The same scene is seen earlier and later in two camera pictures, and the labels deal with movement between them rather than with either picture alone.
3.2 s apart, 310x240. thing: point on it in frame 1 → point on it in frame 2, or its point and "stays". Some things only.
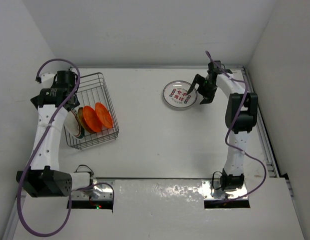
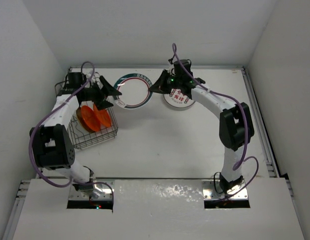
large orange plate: [91, 119] stays
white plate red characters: [175, 94] stays
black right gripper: [208, 96] → [161, 86]
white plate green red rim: [72, 125] → [134, 88]
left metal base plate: [99, 190] stays
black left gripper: [71, 108] → [108, 91]
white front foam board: [164, 209] stays
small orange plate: [103, 115] stays
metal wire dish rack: [94, 120] stays
